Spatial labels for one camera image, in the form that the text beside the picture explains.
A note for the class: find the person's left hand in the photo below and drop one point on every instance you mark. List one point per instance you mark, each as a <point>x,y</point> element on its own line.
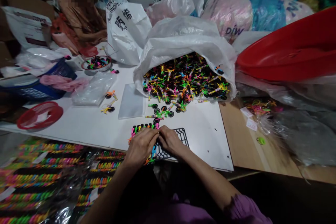
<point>140,146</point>

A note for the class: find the person's right hand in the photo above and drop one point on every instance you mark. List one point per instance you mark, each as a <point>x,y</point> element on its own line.
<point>172,141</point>

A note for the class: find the person's left fingers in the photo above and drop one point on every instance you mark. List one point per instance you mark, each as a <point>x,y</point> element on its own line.
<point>152,133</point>

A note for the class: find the person's right fingers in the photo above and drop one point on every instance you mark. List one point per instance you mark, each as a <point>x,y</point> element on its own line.
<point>163,132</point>

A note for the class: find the row of racked toy bicycles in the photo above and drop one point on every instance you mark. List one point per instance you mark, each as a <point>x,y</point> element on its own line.
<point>141,127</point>

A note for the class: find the black plastic grid rack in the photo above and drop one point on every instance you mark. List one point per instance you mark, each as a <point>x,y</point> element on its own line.
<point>179,134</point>

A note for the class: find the scattered loose toy bicycles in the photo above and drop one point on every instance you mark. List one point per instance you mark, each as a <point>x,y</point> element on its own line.
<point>165,111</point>

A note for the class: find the flat stack of clear bags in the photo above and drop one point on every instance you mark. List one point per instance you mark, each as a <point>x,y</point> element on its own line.
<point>131,100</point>

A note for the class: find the yellow toy bicycle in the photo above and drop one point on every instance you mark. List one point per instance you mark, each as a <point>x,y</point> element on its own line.
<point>107,109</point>

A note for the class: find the orange toy bicycle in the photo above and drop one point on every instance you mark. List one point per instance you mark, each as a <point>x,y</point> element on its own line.
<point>111,94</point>

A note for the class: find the pile of colourful toy bicycles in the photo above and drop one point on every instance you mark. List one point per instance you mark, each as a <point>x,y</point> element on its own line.
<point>186,78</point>

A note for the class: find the white board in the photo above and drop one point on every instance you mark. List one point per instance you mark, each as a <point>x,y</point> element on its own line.
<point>86,127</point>

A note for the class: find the green and pink toy bicycle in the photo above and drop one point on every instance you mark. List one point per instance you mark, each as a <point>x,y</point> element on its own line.
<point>114,71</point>

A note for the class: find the crumpled clear plastic bags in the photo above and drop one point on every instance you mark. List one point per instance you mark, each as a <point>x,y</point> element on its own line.
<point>93,88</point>

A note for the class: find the person's body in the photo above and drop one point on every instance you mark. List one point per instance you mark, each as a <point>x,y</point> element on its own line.
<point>183,212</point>

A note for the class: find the blue toy bicycle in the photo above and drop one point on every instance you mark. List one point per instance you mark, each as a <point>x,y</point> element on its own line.
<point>219,69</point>

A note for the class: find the white paper label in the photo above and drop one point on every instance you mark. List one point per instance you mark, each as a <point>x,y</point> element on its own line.
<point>252,124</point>
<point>246,112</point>

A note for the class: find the bowl of toy bicycles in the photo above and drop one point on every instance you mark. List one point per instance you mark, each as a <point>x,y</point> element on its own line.
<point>96,64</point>

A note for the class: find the wooden board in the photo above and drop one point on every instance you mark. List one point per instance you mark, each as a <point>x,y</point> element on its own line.
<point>252,150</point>

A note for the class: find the white woven sack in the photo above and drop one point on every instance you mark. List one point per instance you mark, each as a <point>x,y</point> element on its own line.
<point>183,37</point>

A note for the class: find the pink plastic bag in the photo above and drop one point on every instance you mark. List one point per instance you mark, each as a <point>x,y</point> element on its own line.
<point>64,82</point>

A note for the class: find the clear bag of toy parts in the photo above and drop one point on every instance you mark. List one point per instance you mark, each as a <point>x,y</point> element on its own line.
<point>262,107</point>

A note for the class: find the white sack with black print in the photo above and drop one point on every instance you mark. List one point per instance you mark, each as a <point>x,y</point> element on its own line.
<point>126,32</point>

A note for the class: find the pile of packed toy bicycles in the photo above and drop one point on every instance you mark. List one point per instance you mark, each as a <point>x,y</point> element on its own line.
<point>52,179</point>

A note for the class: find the red round basket lid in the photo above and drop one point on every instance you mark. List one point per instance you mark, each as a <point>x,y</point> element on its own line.
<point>39,115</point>

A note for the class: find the blue plastic basket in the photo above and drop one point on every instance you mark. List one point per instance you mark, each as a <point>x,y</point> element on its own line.
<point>36,85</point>

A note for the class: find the large clear plastic bag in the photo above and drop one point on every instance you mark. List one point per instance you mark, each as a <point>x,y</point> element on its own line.
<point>304,134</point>

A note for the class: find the large pink and blue bag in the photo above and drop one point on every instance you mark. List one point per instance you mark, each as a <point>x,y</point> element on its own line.
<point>252,14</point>

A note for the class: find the red plastic basin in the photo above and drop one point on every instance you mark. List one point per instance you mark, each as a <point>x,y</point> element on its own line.
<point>291,48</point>

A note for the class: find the white bag with dark label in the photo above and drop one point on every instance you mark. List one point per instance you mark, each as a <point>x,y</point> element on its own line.
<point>29,27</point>

